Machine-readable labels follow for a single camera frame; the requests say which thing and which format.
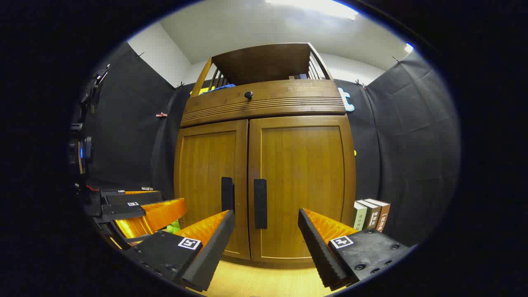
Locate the black door handle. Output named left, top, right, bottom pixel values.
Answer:
left=253, top=179, right=268, bottom=229
left=221, top=177, right=235, bottom=213

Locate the wooden shoe cabinet door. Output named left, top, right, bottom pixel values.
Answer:
left=174, top=120, right=251, bottom=260
left=247, top=115, right=356, bottom=264

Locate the wooden double-door shoe cabinet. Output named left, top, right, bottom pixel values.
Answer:
left=173, top=42, right=357, bottom=264

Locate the dark brown book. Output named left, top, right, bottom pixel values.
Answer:
left=357, top=200, right=380, bottom=230

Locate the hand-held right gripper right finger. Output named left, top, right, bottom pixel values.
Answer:
left=298, top=208, right=413, bottom=291

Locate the black backdrop cloth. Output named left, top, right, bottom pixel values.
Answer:
left=80, top=41, right=460, bottom=248

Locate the light brown book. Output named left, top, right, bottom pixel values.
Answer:
left=365, top=198, right=391, bottom=233

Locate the pale green book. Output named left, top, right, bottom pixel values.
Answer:
left=354, top=201, right=368, bottom=231

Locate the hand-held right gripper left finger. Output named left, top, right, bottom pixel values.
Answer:
left=124, top=210, right=236, bottom=292

